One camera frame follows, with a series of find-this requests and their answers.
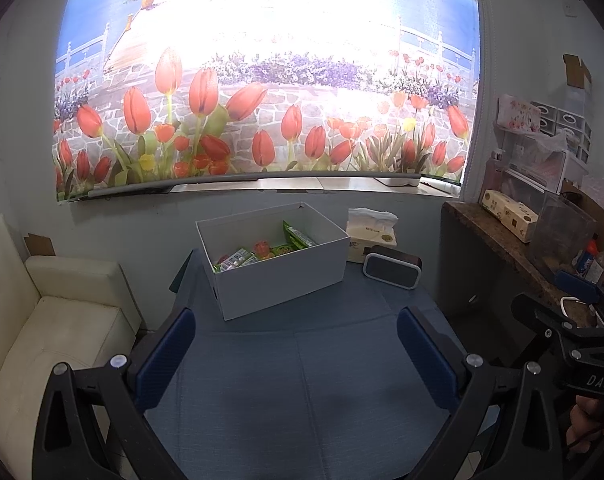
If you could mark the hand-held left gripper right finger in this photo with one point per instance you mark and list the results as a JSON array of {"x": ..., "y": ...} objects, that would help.
[{"x": 427, "y": 355}]

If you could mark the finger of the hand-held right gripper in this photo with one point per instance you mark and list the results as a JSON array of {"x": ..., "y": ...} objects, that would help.
[
  {"x": 537, "y": 312},
  {"x": 577, "y": 287}
]

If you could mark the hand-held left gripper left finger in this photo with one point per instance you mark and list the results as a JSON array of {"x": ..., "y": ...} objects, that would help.
[{"x": 167, "y": 355}]

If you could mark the white cardboard box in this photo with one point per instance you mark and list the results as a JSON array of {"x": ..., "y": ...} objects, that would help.
[{"x": 282, "y": 280}]

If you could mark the dark green snack bag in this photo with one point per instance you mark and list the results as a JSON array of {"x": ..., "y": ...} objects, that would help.
[{"x": 282, "y": 250}]

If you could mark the person's right hand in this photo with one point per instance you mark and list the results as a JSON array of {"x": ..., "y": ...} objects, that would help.
[{"x": 589, "y": 420}]

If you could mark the clear plastic container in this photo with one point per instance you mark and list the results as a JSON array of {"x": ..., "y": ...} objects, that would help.
[{"x": 557, "y": 235}]

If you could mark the dark wooden counter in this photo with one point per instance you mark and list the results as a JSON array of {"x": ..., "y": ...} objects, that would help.
[{"x": 487, "y": 240}]

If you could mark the grey portable speaker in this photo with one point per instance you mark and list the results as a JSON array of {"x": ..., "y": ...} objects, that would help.
[{"x": 392, "y": 270}]

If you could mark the cream patterned tissue box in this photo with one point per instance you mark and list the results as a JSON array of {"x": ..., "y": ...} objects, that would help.
[{"x": 509, "y": 212}]

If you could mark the white leather sofa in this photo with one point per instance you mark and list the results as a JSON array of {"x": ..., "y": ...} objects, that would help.
[{"x": 57, "y": 335}]

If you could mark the green white snack packet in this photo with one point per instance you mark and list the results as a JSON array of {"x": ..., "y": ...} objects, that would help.
[{"x": 237, "y": 260}]

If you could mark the clear storage bin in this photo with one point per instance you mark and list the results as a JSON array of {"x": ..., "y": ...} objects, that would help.
[{"x": 537, "y": 170}]

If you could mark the white tissue pack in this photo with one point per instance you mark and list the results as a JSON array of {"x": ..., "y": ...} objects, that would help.
[{"x": 372, "y": 240}]

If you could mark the blue tablecloth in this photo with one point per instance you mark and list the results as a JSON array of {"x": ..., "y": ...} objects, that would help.
[{"x": 302, "y": 385}]

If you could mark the small plastic drawer unit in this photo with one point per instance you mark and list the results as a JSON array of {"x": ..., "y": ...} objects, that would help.
[{"x": 569, "y": 120}]

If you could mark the light green snack packet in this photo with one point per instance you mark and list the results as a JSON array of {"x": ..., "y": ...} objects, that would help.
[{"x": 298, "y": 234}]

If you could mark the grey poster bottom rod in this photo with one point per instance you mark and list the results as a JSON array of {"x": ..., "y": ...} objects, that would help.
[{"x": 207, "y": 180}]

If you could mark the pink floral pouch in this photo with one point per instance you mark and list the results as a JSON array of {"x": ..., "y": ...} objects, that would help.
[{"x": 517, "y": 112}]

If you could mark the cardboard piece on wall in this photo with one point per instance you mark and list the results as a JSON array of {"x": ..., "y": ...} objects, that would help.
[
  {"x": 577, "y": 72},
  {"x": 41, "y": 246}
]

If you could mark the tulip wall poster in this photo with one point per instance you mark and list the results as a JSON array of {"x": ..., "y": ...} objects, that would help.
[{"x": 282, "y": 110}]

